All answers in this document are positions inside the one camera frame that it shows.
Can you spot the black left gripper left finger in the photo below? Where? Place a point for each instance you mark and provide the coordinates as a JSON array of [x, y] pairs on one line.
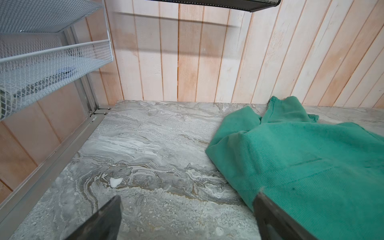
[[102, 225]]

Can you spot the white wire mesh shelf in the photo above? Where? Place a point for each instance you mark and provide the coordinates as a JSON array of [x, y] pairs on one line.
[[34, 61]]

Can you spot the black wire mesh basket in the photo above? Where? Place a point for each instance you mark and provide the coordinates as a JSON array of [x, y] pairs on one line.
[[242, 5]]

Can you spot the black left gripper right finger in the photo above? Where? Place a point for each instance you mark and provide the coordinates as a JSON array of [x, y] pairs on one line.
[[274, 223]]

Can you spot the aluminium frame rail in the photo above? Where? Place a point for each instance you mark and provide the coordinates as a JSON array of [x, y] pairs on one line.
[[39, 141]]

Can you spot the green trousers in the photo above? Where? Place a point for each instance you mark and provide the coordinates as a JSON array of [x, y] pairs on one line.
[[328, 178]]

